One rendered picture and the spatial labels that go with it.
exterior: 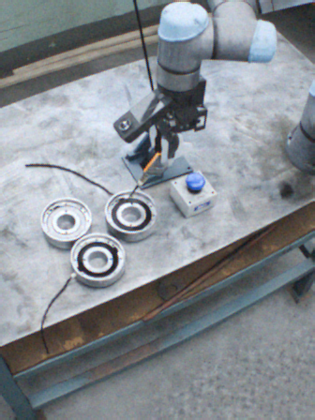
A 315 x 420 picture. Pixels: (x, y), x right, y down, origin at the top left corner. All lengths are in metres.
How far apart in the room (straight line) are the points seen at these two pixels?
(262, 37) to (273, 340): 1.30
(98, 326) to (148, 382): 0.57
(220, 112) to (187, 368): 0.89
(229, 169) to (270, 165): 0.10
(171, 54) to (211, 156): 0.46
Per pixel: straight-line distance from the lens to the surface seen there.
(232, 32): 0.89
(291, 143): 1.33
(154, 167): 1.10
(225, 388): 1.88
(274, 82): 1.54
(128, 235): 1.11
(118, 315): 1.34
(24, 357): 1.31
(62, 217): 1.16
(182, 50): 0.88
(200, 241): 1.16
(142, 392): 1.84
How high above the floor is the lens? 1.77
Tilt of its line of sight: 54 degrees down
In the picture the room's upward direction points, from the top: 6 degrees clockwise
